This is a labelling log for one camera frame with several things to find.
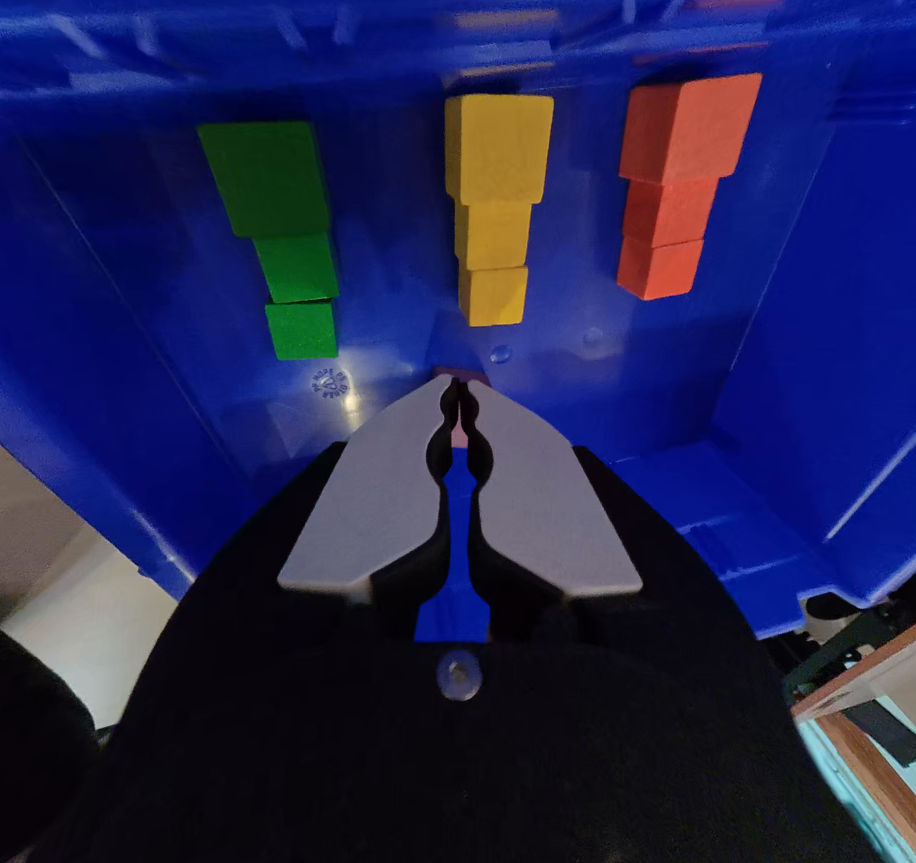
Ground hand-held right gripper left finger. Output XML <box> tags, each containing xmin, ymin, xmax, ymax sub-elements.
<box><xmin>278</xmin><ymin>376</ymin><xmax>459</xmax><ymax>603</ymax></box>

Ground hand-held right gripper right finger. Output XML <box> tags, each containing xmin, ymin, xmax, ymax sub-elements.
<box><xmin>458</xmin><ymin>379</ymin><xmax>644</xmax><ymax>602</ymax></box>

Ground purple wooden cube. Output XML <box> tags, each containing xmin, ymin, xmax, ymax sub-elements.
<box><xmin>431</xmin><ymin>367</ymin><xmax>493</xmax><ymax>449</ymax></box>

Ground large blue plastic bin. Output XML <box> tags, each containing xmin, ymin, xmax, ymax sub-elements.
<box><xmin>0</xmin><ymin>0</ymin><xmax>916</xmax><ymax>642</ymax></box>

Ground green wooden cube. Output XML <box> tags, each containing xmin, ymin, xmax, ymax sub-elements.
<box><xmin>197</xmin><ymin>120</ymin><xmax>334</xmax><ymax>240</ymax></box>
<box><xmin>254</xmin><ymin>233</ymin><xmax>340</xmax><ymax>304</ymax></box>
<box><xmin>265</xmin><ymin>299</ymin><xmax>338</xmax><ymax>362</ymax></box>

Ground yellow wooden cube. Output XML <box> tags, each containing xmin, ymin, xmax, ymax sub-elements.
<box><xmin>454</xmin><ymin>199</ymin><xmax>533</xmax><ymax>271</ymax></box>
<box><xmin>444</xmin><ymin>93</ymin><xmax>555</xmax><ymax>204</ymax></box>
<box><xmin>458</xmin><ymin>265</ymin><xmax>530</xmax><ymax>327</ymax></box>

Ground orange wooden cube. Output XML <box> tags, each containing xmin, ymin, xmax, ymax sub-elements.
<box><xmin>620</xmin><ymin>177</ymin><xmax>718</xmax><ymax>248</ymax></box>
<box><xmin>615</xmin><ymin>236</ymin><xmax>705</xmax><ymax>302</ymax></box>
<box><xmin>618</xmin><ymin>73</ymin><xmax>764</xmax><ymax>186</ymax></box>

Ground wooden board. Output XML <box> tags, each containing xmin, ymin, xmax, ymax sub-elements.
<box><xmin>791</xmin><ymin>623</ymin><xmax>916</xmax><ymax>857</ymax></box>

